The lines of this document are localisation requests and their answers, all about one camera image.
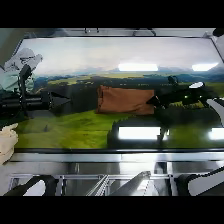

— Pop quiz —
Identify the silver frame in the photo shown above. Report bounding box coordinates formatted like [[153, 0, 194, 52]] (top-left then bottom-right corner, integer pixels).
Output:
[[0, 151, 224, 197]]

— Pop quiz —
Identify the white grey garment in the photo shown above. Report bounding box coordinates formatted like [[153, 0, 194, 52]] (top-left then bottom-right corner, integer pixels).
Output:
[[0, 47, 44, 74]]

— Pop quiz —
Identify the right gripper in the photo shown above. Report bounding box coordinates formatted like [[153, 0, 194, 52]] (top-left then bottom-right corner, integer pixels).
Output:
[[151, 93, 168, 110]]

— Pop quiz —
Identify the cream garment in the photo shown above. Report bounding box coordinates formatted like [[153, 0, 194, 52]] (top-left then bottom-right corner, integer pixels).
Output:
[[0, 122, 20, 166]]

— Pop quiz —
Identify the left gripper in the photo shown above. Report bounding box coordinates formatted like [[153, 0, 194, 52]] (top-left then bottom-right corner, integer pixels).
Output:
[[39, 91, 55, 111]]

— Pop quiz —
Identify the pale green garment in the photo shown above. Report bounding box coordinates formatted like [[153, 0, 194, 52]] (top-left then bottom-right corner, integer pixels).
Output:
[[0, 65, 37, 95]]

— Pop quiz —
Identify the brown garment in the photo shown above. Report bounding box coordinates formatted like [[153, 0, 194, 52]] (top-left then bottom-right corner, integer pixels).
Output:
[[95, 84, 157, 116]]

